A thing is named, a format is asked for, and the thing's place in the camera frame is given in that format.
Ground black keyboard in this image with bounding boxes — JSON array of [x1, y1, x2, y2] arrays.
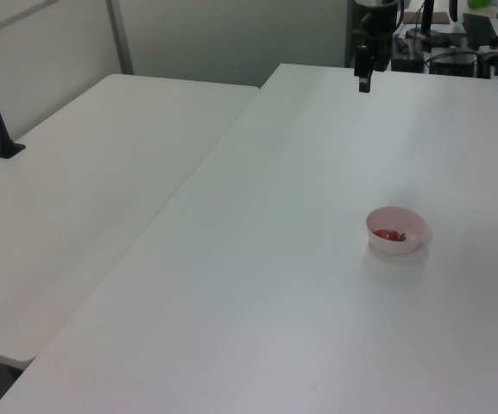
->
[[461, 12, 498, 49]]

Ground brown desk pad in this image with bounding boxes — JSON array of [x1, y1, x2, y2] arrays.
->
[[403, 12, 450, 25]]

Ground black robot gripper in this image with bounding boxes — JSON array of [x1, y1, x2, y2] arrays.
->
[[354, 4, 400, 94]]

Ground pink plastic bowl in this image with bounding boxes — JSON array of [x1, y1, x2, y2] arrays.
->
[[364, 205, 428, 256]]

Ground black monitor stand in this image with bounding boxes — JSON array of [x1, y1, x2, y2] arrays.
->
[[405, 0, 450, 49]]

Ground black electronics box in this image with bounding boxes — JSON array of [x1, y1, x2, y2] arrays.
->
[[391, 35, 426, 72]]

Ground red strawberry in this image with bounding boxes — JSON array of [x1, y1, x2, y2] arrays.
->
[[373, 228, 408, 243]]

